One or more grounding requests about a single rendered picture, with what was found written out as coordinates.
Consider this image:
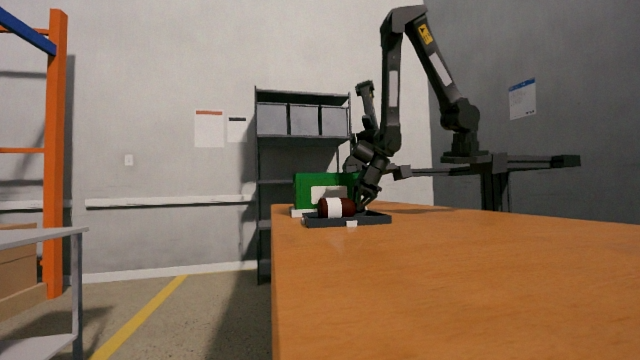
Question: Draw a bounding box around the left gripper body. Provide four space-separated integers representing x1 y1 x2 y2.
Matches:
354 170 383 195

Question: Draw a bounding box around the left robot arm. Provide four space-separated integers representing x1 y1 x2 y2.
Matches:
342 4 489 182

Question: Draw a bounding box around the green divided crate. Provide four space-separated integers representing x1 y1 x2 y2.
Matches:
293 172 356 210

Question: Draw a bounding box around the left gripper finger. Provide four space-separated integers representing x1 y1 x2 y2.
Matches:
356 186 378 211
352 186 369 204

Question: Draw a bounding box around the dark red bottle with white label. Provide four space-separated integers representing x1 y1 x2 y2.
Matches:
317 197 364 219

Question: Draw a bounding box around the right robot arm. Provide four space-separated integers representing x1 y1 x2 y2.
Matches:
355 79 379 132

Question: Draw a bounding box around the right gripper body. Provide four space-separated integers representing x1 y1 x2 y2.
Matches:
356 130 377 145

